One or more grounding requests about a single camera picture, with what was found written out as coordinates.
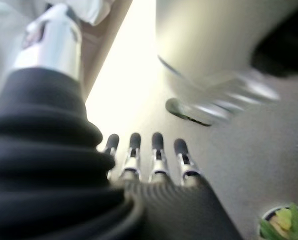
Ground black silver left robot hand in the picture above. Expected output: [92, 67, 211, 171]
[98, 132, 245, 240]

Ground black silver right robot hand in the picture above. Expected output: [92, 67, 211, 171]
[165, 69, 281, 126]

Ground green potted plant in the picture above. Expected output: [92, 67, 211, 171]
[258, 186, 298, 240]

